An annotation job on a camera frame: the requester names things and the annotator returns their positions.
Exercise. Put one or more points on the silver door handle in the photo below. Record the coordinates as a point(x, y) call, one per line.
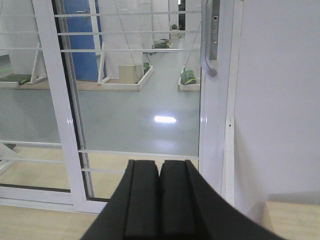
point(209, 66)

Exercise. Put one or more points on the white wooden base frame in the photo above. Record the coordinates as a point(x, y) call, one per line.
point(107, 83)
point(194, 87)

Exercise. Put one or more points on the white wooden base frame right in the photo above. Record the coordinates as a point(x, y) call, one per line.
point(194, 87)

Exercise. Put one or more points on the white framed sliding glass door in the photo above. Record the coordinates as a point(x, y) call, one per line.
point(157, 123)

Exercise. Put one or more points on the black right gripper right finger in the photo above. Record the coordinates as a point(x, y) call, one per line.
point(190, 209)

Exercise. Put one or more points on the blue door panel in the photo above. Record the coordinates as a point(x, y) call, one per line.
point(83, 19)

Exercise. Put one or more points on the beige wooden block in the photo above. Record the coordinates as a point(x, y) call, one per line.
point(130, 74)

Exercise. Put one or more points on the green sandbag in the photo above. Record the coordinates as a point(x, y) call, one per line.
point(187, 77)

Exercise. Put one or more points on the white fixed door frame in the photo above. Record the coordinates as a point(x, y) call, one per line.
point(39, 158)

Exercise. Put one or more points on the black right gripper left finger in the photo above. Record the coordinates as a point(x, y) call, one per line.
point(132, 213)

